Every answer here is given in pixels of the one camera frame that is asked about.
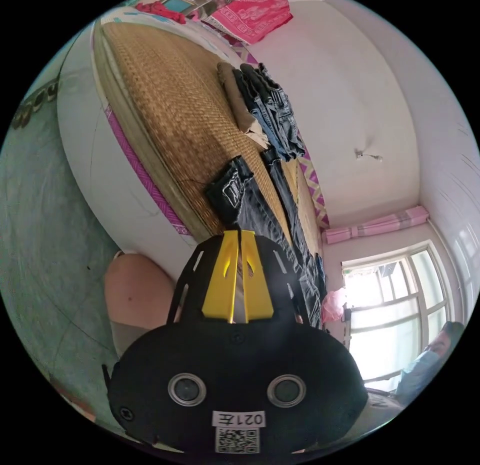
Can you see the pink plastic bag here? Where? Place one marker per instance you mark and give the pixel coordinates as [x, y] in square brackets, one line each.
[333, 304]

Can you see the window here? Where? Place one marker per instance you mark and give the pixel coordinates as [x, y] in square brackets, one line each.
[393, 315]

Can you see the red cloth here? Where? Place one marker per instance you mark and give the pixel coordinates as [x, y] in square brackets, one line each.
[165, 11]

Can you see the pink curtain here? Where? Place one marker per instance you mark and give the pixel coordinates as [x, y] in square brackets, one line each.
[375, 225]

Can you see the person's body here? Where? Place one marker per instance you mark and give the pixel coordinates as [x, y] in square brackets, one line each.
[135, 292]

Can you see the black jeans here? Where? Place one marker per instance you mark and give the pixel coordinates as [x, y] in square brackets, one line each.
[262, 206]

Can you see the pile of clothes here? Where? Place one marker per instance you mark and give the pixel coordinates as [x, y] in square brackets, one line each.
[262, 105]

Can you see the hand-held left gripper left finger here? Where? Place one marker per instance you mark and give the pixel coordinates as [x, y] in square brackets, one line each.
[219, 281]

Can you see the red patterned blanket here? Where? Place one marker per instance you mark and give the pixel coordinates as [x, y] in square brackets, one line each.
[251, 13]

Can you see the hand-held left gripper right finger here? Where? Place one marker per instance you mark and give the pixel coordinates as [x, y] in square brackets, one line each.
[257, 288]

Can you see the bed with woven mat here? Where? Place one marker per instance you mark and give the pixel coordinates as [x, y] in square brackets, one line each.
[168, 97]

